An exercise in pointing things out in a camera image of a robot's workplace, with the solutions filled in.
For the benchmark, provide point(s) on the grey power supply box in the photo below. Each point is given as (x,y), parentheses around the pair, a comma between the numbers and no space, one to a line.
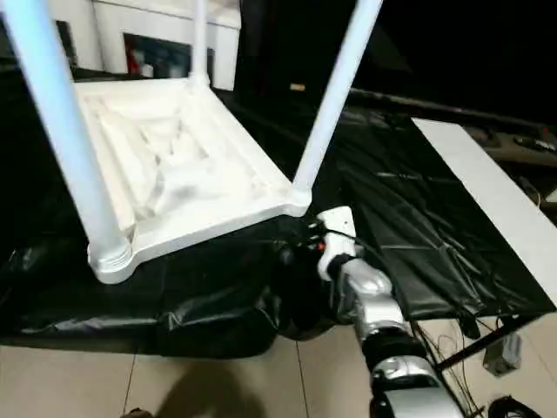
(502,355)

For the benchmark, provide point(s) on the black power adapter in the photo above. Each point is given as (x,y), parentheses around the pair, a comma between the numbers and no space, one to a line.
(471,326)

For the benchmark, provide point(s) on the white board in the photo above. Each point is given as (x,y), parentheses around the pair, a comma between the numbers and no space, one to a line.
(491,196)

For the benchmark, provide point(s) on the black stand bar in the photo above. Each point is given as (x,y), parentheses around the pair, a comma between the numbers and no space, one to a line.
(478,344)

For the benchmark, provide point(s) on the small white cup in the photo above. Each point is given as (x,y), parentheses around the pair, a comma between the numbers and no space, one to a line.
(148,69)

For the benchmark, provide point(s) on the white plastic table leg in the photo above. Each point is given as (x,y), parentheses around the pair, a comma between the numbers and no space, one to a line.
(65,109)
(339,87)
(199,39)

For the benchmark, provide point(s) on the small yellow label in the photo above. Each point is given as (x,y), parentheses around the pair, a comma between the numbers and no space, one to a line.
(297,87)

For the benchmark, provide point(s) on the dark cabinet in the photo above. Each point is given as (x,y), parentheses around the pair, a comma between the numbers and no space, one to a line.
(435,43)

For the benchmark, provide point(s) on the white plastic table top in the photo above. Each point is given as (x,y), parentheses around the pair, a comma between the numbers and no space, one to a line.
(196,130)

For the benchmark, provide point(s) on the red item in cabinet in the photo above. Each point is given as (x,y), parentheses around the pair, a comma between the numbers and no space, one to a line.
(132,61)

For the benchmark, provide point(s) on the black plastic mat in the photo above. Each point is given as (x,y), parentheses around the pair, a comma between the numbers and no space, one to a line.
(413,226)

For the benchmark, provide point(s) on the white cabinet with glass doors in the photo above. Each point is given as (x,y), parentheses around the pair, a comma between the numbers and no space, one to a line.
(106,35)

